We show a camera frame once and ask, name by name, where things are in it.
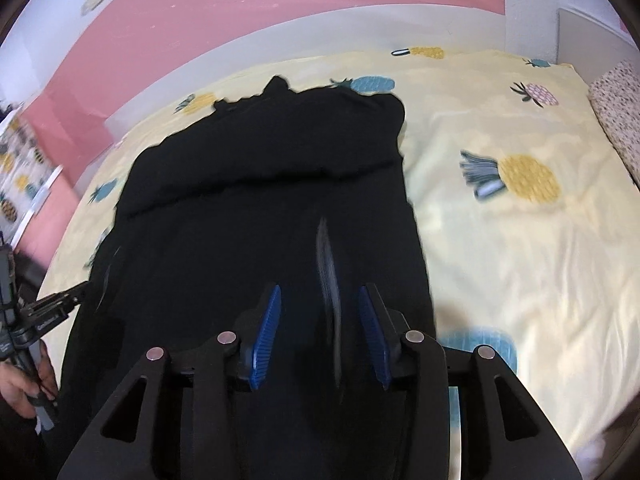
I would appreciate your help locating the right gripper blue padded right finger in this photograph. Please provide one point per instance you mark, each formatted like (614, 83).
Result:
(383, 329)

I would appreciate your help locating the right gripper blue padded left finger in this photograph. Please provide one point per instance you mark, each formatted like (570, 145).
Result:
(257, 329)

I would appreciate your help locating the large black coat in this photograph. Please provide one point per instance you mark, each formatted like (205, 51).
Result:
(300, 189)

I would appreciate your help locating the person's left hand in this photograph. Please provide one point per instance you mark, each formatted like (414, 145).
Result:
(16, 386)

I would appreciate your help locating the pineapple print hanging cloth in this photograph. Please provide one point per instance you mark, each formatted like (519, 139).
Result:
(27, 175)

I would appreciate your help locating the yellow pineapple print bedsheet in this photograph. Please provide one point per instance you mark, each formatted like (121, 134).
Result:
(529, 221)

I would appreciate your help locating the floral pillow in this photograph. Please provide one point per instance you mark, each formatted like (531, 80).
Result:
(614, 97)

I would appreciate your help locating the white bed headboard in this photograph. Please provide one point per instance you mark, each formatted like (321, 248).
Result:
(592, 47)

